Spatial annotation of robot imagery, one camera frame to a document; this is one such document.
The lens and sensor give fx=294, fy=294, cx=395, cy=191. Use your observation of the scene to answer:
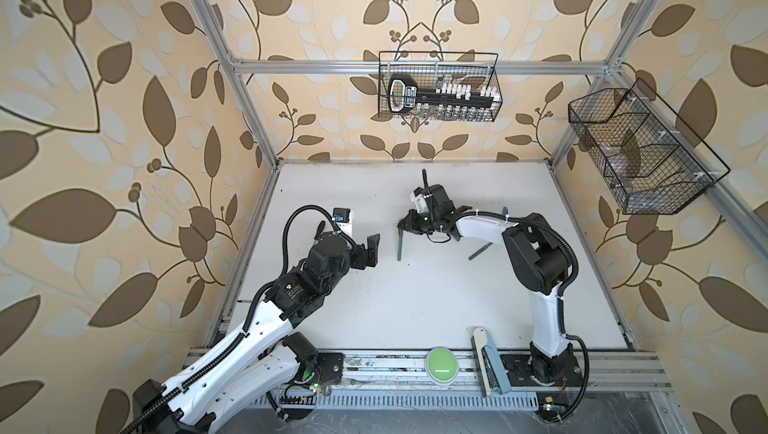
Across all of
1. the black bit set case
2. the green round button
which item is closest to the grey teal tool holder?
the green round button

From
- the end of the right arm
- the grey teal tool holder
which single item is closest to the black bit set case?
the end of the right arm

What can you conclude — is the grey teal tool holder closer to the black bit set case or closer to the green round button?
the green round button

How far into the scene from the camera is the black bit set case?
828 millimetres

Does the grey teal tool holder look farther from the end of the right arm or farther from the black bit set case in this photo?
the black bit set case

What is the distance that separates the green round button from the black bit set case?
0.67 meters

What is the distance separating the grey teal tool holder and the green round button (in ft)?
0.21

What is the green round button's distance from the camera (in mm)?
729

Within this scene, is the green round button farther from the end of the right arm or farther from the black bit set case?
the black bit set case

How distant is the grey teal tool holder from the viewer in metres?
0.71

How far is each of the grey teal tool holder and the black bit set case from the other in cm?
62
